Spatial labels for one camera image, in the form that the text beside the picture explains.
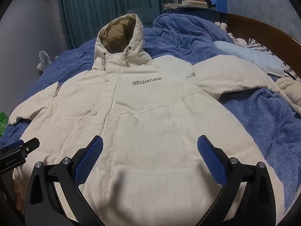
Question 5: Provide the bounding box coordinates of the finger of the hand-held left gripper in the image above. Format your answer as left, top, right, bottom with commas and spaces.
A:
0, 137, 40, 157

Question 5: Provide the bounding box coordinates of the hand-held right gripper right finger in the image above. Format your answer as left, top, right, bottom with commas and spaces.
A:
195, 135, 277, 226

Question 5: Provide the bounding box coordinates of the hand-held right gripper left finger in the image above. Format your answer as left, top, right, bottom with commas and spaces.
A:
25, 135, 104, 226

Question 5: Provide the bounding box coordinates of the white hooded jacket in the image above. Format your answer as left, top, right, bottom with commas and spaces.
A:
8, 14, 286, 226

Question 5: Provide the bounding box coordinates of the person's left hand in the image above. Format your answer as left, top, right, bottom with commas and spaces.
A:
12, 181, 24, 218

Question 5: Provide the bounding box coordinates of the green patterned item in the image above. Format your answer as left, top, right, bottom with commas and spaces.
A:
0, 112, 11, 137

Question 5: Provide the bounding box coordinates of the blue fleece blanket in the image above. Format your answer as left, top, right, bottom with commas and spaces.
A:
0, 13, 301, 217

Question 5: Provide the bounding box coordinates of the white standing fan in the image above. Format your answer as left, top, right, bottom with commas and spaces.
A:
37, 50, 52, 76

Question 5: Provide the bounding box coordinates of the white fleece cloth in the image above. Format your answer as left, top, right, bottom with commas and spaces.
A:
276, 76, 301, 115

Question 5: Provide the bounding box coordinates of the light blue pillow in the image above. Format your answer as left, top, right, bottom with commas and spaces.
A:
213, 40, 286, 77

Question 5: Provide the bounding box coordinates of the striped cloth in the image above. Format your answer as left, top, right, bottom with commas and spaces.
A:
245, 38, 301, 80

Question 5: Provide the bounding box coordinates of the white plush toy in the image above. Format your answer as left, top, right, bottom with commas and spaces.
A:
214, 22, 228, 32

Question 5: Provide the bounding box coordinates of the wooden headboard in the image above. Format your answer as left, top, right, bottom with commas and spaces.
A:
227, 13, 301, 63

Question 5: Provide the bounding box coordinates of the teal curtain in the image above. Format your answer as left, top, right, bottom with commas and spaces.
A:
58, 0, 176, 51

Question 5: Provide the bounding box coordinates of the stack of papers on desk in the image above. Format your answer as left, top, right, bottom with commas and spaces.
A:
164, 0, 211, 10

